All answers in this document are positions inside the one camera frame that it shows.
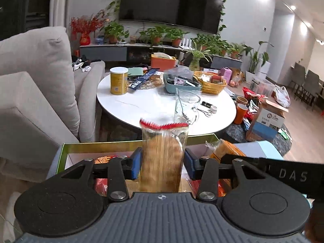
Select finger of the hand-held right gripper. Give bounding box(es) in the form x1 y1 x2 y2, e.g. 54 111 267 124
221 154 261 167

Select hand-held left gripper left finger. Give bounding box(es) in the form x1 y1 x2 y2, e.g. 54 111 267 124
56 147 143 202

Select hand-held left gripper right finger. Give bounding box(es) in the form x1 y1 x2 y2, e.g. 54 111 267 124
183 147 266 202

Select orange biscuit packet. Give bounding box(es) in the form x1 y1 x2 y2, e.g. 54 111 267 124
206 139 247 163

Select clear cracker packet red top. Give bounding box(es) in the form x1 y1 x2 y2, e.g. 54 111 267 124
140 118 190 193

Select red yellow striped snack packet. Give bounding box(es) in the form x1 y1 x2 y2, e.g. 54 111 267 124
189 178 233 198

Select red round cracker packet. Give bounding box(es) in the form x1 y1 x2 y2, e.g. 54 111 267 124
93 154 132 198

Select green cardboard box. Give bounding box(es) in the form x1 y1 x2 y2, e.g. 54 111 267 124
56 133 221 201

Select orange mug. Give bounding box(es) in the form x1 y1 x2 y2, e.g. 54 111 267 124
233 103 249 125

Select metal scissors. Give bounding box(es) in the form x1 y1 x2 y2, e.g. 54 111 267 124
197 108 213 118

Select white blue cardboard box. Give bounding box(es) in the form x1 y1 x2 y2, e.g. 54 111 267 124
245 99 289 143

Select glass measuring cup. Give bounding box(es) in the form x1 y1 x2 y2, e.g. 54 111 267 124
174 88 202 126

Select white round coffee table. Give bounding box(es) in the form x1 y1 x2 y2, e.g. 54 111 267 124
97 67 237 136

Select red snack bag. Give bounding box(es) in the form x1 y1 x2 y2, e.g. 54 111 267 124
242 86 265 102

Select yellow woven basket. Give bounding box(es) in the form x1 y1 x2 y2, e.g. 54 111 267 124
194 71 228 95

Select white plastic bag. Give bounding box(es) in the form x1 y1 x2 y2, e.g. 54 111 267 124
272 85 291 108

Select blue plastic basket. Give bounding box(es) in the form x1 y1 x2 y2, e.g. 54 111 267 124
163 72 203 95

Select clear storage bin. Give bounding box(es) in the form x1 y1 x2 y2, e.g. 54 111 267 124
249 77 275 98

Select pink box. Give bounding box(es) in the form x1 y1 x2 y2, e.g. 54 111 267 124
220 67 233 83

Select yellow tin can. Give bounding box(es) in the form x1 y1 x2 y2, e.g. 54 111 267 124
110 67 129 96

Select dark blue long packet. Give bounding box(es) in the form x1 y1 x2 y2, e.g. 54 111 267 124
128 69 159 91

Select grey dining chairs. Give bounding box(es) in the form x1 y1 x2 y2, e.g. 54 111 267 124
289 63 324 112

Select mint green box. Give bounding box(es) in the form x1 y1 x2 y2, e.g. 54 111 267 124
127 67 145 77

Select tall plant in white pot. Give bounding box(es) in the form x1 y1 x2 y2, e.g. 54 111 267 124
243 41 274 82

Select orange storage box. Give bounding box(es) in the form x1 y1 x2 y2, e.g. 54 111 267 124
150 53 177 72

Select green plant in glass vase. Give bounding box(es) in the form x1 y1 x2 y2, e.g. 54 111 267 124
185 42 213 72

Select green potted plant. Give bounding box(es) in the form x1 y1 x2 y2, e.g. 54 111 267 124
191 34 231 56
164 28 190 48
138 27 168 47
228 43 246 60
101 21 130 45

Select dark clothes pile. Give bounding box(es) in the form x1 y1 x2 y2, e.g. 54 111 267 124
71 56 93 72

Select grey fabric sofa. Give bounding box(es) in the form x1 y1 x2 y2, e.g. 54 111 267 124
0 27 106 183

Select red flower arrangement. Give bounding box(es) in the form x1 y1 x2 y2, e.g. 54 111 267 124
70 11 107 46

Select dark glass sliding door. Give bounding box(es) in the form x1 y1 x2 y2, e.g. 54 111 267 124
0 0 54 41

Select black wall television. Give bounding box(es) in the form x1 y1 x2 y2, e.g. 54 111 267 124
118 0 226 35

